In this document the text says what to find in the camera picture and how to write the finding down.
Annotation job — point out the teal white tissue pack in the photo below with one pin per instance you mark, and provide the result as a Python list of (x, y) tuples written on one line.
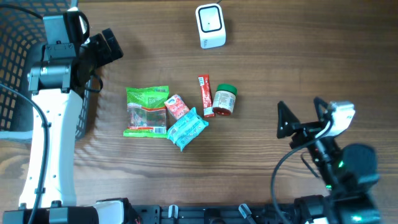
[(186, 129)]

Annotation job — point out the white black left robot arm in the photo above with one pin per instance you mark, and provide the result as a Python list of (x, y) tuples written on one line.
[(57, 83)]

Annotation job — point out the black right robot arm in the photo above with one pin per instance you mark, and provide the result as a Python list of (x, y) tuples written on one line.
[(348, 173)]

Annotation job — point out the small red white carton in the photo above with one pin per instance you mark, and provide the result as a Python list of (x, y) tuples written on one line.
[(176, 107)]

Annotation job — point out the green lid jar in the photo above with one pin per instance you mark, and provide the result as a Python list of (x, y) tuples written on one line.
[(224, 100)]

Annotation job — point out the grey plastic mesh basket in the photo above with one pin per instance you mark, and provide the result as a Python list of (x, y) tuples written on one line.
[(22, 35)]

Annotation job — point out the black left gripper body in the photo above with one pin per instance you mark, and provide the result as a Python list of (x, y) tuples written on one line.
[(104, 49)]

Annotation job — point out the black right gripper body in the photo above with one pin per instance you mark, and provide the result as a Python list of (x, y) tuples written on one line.
[(305, 127)]

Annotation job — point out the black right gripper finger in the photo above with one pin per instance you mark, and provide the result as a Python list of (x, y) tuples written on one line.
[(321, 108), (287, 122)]

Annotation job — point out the green gummy candy bag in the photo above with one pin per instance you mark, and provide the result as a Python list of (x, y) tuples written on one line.
[(147, 112)]

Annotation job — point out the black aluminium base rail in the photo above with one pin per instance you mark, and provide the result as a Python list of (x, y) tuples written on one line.
[(155, 214)]

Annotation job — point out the red stick sachet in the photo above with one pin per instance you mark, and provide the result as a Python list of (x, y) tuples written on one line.
[(206, 96)]

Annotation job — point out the white barcode scanner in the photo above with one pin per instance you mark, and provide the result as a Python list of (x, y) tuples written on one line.
[(210, 23)]

